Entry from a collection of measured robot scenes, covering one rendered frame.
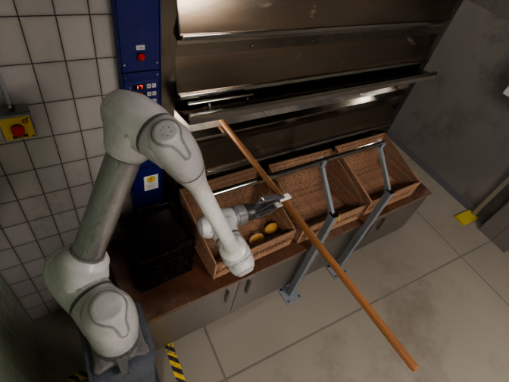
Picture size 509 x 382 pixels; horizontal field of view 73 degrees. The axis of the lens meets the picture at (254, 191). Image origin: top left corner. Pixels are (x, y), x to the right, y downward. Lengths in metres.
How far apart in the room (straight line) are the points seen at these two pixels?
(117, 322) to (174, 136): 0.59
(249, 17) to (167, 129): 0.86
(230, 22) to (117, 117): 0.75
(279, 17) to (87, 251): 1.21
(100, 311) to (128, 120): 0.56
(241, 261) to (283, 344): 1.32
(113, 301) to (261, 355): 1.49
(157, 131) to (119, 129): 0.15
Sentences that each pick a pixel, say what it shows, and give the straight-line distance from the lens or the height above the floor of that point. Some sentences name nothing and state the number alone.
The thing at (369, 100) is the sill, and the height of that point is 1.18.
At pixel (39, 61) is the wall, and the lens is 1.40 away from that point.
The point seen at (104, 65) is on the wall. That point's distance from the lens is 1.44.
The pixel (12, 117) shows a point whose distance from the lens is 1.42.
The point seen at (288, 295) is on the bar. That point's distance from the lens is 2.67.
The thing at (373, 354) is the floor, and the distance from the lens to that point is 2.76.
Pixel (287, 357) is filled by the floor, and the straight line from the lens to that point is 2.51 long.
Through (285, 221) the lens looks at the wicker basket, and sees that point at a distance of 2.12.
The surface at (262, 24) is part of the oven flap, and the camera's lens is 1.63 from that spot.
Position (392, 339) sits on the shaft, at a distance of 1.37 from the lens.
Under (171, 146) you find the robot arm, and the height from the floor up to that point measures 1.76.
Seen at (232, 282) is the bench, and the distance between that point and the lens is 1.98.
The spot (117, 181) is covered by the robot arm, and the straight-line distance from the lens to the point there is 1.04.
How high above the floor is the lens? 2.31
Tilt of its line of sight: 46 degrees down
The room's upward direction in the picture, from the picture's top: 15 degrees clockwise
